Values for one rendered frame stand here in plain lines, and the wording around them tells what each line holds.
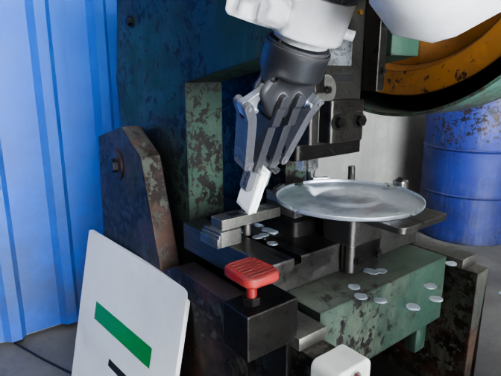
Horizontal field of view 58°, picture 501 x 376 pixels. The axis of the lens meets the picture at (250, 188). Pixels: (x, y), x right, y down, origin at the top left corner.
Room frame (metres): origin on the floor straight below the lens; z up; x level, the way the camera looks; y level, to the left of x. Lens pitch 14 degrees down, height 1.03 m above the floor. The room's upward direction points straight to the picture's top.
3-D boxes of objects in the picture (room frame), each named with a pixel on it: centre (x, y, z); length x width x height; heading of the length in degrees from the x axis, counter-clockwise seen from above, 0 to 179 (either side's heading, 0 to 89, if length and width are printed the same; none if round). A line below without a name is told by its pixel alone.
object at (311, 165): (0.97, -0.12, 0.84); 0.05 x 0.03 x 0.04; 128
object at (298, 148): (0.98, -0.12, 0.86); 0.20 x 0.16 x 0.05; 128
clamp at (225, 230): (0.88, 0.01, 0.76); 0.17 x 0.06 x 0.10; 128
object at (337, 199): (0.88, -0.20, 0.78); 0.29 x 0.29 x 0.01
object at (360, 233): (0.84, -0.23, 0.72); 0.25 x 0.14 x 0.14; 38
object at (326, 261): (0.98, -0.12, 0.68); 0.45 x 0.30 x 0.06; 128
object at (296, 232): (0.99, -0.12, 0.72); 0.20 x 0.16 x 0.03; 128
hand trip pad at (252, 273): (0.60, 0.00, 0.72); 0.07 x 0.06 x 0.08; 38
